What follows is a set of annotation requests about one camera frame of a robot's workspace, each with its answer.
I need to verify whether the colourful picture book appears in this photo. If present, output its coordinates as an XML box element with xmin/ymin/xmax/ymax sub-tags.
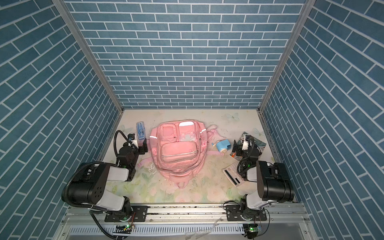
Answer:
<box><xmin>230</xmin><ymin>132</ymin><xmax>266</xmax><ymax>161</ymax></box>

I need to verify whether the pink student backpack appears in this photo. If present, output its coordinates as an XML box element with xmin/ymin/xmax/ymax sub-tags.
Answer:
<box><xmin>138</xmin><ymin>120</ymin><xmax>226</xmax><ymax>189</ymax></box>

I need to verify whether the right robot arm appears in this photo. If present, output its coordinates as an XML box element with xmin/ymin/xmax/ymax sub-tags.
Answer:
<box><xmin>223</xmin><ymin>132</ymin><xmax>295</xmax><ymax>222</ymax></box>

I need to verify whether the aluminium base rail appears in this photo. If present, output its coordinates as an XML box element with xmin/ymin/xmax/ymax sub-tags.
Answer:
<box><xmin>52</xmin><ymin>202</ymin><xmax>319</xmax><ymax>240</ymax></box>

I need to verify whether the pink white calculator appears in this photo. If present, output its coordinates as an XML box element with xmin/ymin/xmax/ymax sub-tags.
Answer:
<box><xmin>223</xmin><ymin>163</ymin><xmax>248</xmax><ymax>187</ymax></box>

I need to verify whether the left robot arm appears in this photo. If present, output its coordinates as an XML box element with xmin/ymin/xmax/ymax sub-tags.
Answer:
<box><xmin>62</xmin><ymin>134</ymin><xmax>148</xmax><ymax>223</ymax></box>

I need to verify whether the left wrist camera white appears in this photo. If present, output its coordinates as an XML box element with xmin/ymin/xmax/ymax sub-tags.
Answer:
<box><xmin>129</xmin><ymin>138</ymin><xmax>139</xmax><ymax>149</ymax></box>

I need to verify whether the blue clear pencil case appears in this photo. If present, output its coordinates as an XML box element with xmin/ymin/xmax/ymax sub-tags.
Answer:
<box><xmin>137</xmin><ymin>122</ymin><xmax>146</xmax><ymax>140</ymax></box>

